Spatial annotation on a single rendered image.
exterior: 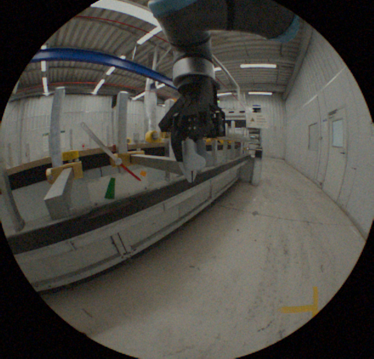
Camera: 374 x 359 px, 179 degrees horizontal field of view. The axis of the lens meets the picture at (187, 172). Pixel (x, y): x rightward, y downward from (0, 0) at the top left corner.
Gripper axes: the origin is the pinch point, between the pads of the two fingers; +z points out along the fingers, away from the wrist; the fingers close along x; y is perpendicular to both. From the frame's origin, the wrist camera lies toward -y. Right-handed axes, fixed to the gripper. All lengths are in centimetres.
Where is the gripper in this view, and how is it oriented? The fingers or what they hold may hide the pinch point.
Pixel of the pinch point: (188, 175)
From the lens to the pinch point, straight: 26.7
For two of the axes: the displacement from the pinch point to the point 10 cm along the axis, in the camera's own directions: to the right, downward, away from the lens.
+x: 6.4, -2.0, 7.4
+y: 7.7, 1.4, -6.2
